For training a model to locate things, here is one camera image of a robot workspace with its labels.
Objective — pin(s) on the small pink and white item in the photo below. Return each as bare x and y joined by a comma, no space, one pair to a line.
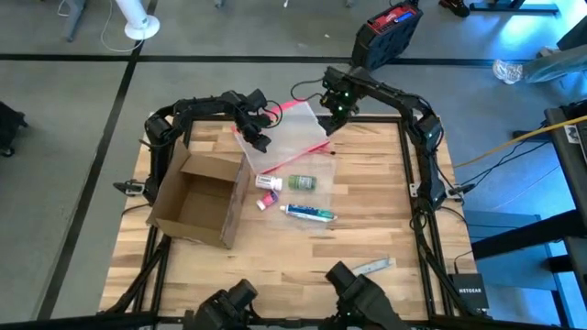
267,201

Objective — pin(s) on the black and red tool case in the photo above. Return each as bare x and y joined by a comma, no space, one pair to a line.
390,32

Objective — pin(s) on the green bottle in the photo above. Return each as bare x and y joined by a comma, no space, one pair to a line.
302,182

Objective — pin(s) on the white pill bottle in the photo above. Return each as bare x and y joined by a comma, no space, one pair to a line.
268,182

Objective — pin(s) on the grey metal mounting plate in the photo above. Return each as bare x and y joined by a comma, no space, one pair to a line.
414,190

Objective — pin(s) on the black rig beam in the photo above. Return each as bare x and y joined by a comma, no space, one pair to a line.
91,321

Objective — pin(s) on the white and teal toothpaste tube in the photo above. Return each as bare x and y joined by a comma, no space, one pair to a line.
307,213

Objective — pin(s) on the white pedestal stand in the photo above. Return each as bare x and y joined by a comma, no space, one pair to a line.
137,20

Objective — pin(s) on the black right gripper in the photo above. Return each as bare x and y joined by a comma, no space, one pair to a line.
339,91

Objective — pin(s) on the white pouch with pink edges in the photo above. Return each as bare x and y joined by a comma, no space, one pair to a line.
293,137

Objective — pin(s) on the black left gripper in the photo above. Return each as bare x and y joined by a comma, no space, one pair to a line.
254,124

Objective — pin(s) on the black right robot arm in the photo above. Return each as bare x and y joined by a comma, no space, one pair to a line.
399,98

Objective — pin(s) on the person's black shoe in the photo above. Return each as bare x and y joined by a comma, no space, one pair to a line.
455,7

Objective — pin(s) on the black Netgear network switch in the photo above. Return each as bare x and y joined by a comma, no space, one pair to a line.
470,291

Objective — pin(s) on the black desk foot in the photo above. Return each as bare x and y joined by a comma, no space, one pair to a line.
513,7

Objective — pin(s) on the brown cardboard shipping box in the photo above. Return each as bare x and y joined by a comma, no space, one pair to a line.
202,197

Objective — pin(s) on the black wheeled cart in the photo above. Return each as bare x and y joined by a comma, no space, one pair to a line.
9,128

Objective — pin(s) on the grey desk leg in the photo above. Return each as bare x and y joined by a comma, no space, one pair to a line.
77,18

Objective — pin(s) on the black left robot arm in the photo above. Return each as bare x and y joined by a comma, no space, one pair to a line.
197,106

